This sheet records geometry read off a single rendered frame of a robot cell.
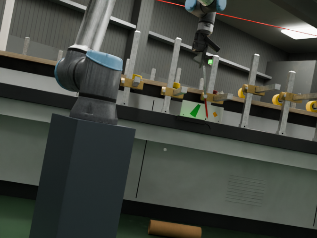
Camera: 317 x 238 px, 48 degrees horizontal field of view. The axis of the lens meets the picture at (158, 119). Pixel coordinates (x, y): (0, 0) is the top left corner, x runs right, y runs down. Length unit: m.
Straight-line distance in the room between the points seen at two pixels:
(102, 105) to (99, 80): 0.09
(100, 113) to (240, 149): 1.16
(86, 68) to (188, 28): 7.00
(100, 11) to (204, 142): 1.04
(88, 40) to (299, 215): 1.89
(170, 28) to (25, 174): 6.05
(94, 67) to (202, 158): 1.26
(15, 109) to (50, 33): 4.49
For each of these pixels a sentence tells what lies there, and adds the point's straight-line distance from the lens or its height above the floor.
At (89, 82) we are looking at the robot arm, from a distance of 1.37.
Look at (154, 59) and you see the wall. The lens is 7.67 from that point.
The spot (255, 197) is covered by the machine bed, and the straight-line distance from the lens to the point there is 2.57.
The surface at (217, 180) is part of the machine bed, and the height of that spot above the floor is 0.32.
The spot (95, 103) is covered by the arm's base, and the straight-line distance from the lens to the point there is 1.35.
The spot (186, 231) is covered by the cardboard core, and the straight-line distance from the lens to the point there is 2.12.
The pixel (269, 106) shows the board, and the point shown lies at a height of 0.88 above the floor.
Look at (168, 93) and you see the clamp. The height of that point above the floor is 0.82.
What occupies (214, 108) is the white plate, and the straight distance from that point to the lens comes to 2.17.
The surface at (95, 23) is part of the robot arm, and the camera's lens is 1.58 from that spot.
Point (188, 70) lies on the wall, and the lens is 8.27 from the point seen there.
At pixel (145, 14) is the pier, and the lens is 7.27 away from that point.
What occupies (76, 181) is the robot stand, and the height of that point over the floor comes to 0.38.
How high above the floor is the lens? 0.64
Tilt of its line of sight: level
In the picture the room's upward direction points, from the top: 10 degrees clockwise
